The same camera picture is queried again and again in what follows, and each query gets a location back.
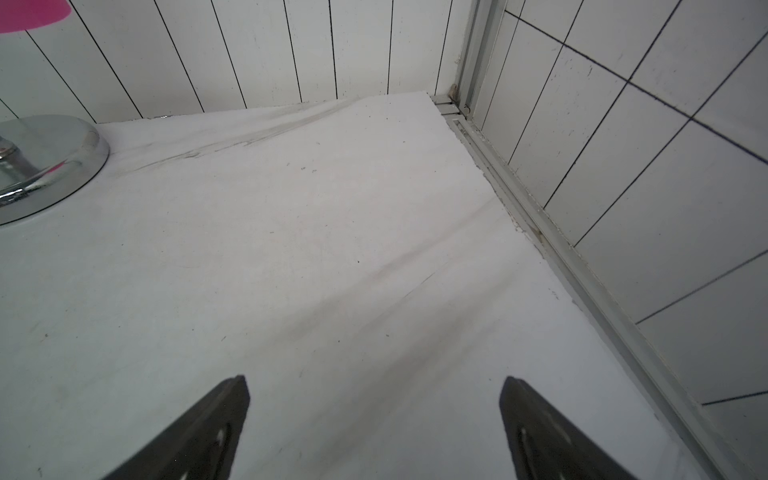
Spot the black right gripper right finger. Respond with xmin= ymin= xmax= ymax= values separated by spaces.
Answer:
xmin=499 ymin=376 xmax=635 ymax=480

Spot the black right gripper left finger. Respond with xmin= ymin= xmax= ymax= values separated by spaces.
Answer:
xmin=106 ymin=375 xmax=250 ymax=479

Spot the chrome cup holder stand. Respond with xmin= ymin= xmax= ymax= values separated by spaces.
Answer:
xmin=1 ymin=115 xmax=110 ymax=225

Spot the pink plastic goblet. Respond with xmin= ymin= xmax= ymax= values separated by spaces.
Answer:
xmin=0 ymin=0 xmax=72 ymax=34

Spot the aluminium corner frame rail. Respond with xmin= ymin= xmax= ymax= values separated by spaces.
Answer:
xmin=449 ymin=1 xmax=767 ymax=479

